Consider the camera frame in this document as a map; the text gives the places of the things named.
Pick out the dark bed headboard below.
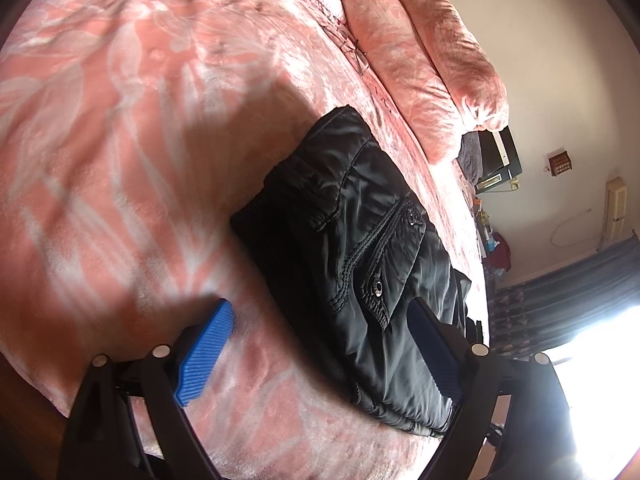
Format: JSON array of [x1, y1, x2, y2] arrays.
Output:
[[475, 127, 522, 194]]

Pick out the wooden wall lamp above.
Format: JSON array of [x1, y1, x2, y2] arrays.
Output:
[[548, 150, 573, 177]]

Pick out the folded pink quilt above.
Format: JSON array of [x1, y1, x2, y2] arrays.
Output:
[[342, 0, 509, 165]]

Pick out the grey pillow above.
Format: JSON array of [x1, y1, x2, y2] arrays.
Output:
[[457, 131, 483, 185]]

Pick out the wall air conditioner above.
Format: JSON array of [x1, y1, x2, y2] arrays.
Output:
[[604, 177, 627, 243]]

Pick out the pink floral bed blanket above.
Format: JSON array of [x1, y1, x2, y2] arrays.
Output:
[[1, 0, 480, 479]]

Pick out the right bedside table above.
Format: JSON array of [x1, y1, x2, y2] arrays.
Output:
[[473, 197, 499, 278]]

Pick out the red clothes pile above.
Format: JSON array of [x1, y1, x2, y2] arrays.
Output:
[[486, 231, 511, 272]]

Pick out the dark patterned curtain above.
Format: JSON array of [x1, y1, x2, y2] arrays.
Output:
[[488, 234, 639, 359]]

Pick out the black padded pants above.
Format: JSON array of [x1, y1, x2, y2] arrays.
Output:
[[230, 106, 471, 436]]

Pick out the eyeglasses on bed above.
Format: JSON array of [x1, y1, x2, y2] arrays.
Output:
[[340, 37, 370, 75]]

